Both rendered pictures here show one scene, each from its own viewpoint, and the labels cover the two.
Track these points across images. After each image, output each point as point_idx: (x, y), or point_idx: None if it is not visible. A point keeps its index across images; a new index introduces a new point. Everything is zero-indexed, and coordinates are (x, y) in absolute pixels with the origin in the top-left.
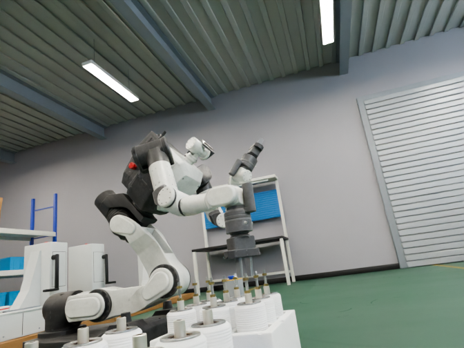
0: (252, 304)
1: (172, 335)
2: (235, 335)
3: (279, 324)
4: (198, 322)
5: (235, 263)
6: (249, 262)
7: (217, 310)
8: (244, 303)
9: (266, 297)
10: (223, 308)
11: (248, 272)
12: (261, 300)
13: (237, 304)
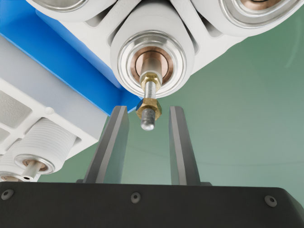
0: (141, 95)
1: (3, 175)
2: (104, 62)
3: (198, 69)
4: (21, 156)
5: (91, 160)
6: (171, 182)
7: (60, 20)
8: (146, 52)
9: (253, 28)
10: (80, 20)
11: (170, 123)
12: (225, 30)
13: (116, 63)
